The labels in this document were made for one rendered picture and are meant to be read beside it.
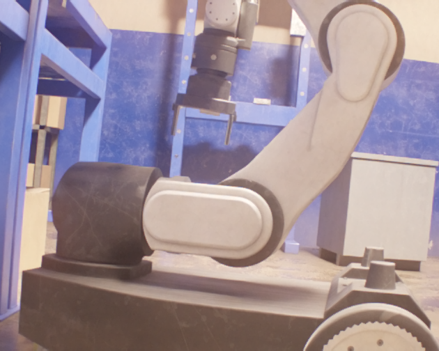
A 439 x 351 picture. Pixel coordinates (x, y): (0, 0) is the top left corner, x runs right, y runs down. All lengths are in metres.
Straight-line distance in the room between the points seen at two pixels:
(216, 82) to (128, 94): 3.67
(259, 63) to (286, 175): 3.96
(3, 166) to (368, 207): 2.45
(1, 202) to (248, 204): 0.67
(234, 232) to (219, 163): 3.92
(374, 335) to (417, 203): 2.90
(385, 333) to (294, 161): 0.35
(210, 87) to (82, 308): 0.57
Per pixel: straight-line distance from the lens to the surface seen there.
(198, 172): 5.08
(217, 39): 1.50
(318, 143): 1.20
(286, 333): 1.05
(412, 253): 3.88
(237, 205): 1.17
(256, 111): 4.59
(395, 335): 1.00
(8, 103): 1.67
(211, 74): 1.51
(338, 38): 1.19
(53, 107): 4.89
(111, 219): 1.24
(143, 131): 5.12
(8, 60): 1.68
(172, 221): 1.19
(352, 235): 3.78
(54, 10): 2.51
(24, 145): 1.74
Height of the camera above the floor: 0.33
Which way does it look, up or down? 2 degrees up
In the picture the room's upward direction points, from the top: 6 degrees clockwise
